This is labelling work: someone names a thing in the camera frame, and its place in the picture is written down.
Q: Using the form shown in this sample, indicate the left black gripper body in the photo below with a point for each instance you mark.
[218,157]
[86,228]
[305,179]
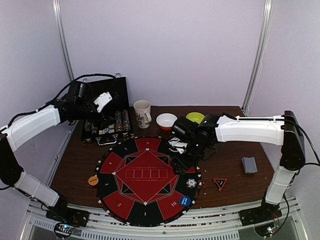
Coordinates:
[96,121]

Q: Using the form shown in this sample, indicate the left aluminium frame post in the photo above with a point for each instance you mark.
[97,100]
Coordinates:
[63,43]

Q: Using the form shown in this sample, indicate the round red black poker mat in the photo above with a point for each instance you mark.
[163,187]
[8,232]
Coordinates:
[137,184]

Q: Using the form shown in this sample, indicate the aluminium front rail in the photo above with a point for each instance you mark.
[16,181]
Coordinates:
[213,223]

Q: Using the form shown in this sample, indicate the blue small blind button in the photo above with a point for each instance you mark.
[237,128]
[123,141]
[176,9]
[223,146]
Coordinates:
[184,201]

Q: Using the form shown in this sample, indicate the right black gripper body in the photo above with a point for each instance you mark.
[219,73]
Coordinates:
[179,164]

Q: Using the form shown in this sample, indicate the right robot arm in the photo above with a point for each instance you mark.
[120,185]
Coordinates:
[191,139]

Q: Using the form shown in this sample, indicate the black poker chip case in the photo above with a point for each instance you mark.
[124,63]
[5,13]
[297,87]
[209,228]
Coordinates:
[116,123]

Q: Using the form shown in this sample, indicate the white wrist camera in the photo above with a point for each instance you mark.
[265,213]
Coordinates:
[177,146]
[102,100]

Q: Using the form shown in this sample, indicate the right aluminium frame post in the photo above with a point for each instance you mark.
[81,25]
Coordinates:
[258,60]

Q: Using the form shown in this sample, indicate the black red triangular marker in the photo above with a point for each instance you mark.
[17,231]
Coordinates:
[220,182]

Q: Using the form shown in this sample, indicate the blue card deck in case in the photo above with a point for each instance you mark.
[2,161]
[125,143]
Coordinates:
[108,130]

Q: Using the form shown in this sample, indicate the lime green bowl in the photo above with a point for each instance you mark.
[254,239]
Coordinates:
[196,117]

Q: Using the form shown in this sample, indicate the white orange bowl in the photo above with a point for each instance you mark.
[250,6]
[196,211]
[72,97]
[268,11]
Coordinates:
[166,121]

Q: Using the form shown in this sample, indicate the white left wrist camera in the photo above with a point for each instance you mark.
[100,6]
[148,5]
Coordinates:
[102,100]

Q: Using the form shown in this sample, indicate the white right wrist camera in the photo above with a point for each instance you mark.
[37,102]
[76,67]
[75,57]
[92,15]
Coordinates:
[177,146]

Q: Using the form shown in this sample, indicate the white floral ceramic mug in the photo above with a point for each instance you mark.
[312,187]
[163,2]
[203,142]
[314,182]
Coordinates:
[142,109]

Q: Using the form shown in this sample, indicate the stack of poker chips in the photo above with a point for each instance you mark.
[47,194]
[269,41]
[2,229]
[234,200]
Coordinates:
[191,183]

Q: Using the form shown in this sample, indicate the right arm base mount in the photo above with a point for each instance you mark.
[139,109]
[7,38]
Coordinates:
[260,214]

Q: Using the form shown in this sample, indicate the orange big blind button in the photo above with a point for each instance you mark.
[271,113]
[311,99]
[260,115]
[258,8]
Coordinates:
[93,180]

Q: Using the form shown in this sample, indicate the aluminium frame post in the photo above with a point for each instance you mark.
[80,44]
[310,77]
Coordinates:
[63,43]
[258,60]

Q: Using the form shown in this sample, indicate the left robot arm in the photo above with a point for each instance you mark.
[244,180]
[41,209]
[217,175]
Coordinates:
[79,103]

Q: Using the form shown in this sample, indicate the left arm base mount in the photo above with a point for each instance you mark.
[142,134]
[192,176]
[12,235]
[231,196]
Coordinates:
[70,216]

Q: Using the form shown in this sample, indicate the grey card deck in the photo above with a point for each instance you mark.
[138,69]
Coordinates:
[249,165]

